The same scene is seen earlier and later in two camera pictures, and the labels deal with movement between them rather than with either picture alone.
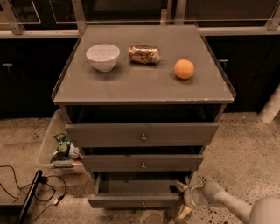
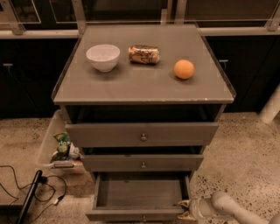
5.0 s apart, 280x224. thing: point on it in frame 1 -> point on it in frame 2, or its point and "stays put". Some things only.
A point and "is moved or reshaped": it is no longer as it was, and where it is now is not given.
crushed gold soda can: [143, 54] stays put
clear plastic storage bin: [58, 154] stays put
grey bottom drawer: [130, 190] is moved or reshaped
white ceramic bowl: [103, 57] stays put
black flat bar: [30, 196] stays put
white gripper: [189, 196] -> [196, 207]
